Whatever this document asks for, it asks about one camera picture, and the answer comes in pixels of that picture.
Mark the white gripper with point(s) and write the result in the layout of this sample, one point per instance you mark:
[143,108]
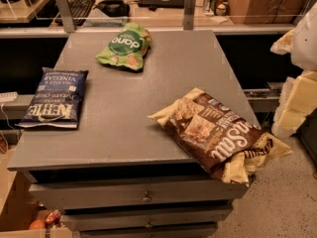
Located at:
[305,49]

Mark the brown chip bag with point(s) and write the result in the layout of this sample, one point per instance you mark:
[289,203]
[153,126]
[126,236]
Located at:
[224,144]

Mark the green rice chip bag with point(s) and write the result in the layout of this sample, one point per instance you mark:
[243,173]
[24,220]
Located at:
[127,48]

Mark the blue kettle chip bag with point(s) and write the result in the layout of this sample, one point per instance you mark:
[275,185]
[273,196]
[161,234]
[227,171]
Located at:
[57,101]

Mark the grey side shelf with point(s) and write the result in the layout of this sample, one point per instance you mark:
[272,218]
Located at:
[264,99]

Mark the brown cardboard box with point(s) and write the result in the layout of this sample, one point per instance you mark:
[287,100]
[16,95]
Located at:
[265,11]

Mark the cans and jar cluster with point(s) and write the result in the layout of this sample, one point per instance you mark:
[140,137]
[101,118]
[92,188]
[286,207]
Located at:
[216,7]

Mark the black laptop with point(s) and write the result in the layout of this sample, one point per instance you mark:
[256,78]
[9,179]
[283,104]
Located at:
[179,4]

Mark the grey drawer cabinet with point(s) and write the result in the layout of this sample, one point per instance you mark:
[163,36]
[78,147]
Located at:
[118,174]

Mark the black headphones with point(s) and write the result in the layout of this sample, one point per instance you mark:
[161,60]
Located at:
[114,8]

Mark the black keyboard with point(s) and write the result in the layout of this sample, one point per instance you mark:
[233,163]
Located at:
[80,10]

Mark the red snack wrapper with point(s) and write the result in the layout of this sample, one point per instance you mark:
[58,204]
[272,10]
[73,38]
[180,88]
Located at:
[53,217]

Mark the orange fruit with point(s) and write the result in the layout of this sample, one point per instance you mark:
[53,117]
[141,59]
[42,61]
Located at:
[37,224]

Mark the white power strip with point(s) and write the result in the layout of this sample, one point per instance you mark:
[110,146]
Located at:
[8,96]

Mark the right metal bracket post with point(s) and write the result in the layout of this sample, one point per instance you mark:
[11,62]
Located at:
[188,17]

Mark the metal bracket post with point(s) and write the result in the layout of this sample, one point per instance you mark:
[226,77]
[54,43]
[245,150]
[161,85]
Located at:
[188,17]
[66,16]

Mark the left metal bracket post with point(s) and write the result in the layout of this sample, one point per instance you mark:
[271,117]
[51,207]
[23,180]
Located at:
[66,16]

